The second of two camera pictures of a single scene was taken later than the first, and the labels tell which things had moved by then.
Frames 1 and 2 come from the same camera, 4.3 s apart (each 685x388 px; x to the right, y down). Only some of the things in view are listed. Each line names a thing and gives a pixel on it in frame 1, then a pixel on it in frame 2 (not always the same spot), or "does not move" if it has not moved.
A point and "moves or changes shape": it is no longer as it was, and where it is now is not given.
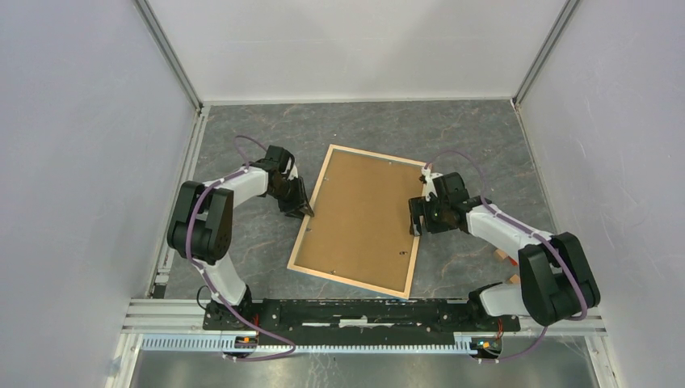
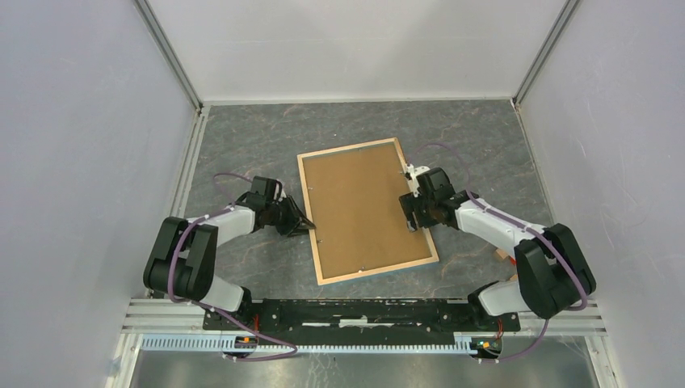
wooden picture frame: [360, 233] -> [321, 280]
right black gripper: [418, 206] does not move
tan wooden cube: [500, 254] does not move
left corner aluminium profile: [166, 49] does not move
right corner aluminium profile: [544, 51] does not move
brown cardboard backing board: [361, 225] moves or changes shape
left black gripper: [293, 208] -> [294, 216]
